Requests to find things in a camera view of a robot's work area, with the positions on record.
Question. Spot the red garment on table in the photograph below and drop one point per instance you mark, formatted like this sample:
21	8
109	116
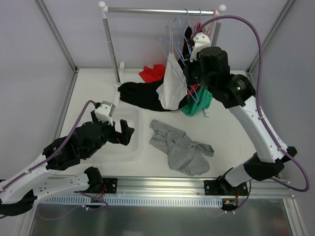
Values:
154	74

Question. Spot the red tank top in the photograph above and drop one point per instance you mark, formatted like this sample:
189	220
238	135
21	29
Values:
192	87

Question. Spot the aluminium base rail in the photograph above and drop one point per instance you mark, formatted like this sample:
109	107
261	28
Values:
157	187

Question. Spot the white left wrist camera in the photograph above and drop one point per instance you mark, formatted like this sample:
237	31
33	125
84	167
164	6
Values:
104	112

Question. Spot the blue hanger under black top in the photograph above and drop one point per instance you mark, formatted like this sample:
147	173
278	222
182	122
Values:
187	19

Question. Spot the white clothes rack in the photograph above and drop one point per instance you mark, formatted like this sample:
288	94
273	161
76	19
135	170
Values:
138	42

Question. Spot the pink wire hanger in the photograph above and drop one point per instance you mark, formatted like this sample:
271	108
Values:
208	32

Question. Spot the black garment on table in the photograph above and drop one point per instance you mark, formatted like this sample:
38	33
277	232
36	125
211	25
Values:
144	95

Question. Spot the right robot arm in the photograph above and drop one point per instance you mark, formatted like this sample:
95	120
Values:
209	68

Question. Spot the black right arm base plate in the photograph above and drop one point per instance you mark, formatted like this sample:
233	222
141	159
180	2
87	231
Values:
214	188

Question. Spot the light blue wire hanger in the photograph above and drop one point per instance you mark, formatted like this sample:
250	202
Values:
164	44

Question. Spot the grey tank top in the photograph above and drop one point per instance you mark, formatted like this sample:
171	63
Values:
184	154

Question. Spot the white slotted cable duct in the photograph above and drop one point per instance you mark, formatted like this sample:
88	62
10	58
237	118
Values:
138	201

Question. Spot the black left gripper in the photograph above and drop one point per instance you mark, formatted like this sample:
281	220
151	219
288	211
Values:
117	135

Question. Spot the green tank top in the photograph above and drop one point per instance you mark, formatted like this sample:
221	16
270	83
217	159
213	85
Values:
204	101

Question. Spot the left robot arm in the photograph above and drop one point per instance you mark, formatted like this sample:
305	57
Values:
32	185

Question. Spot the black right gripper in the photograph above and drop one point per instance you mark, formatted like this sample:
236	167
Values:
187	71

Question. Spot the white plastic perforated basket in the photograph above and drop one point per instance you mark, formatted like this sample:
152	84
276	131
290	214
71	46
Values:
113	153

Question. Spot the blue hanger under red top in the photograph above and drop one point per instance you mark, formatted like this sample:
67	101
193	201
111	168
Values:
199	17

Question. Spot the blue hanger under white top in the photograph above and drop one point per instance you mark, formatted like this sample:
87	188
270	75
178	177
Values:
175	45

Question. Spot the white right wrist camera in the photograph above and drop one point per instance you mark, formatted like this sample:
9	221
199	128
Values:
201	41

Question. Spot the white tank top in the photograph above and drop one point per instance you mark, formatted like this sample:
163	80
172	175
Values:
174	88

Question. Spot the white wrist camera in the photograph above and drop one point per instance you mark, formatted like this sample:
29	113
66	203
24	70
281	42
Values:
104	112
201	41

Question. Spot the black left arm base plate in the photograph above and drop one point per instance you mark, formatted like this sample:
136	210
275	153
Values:
110	185

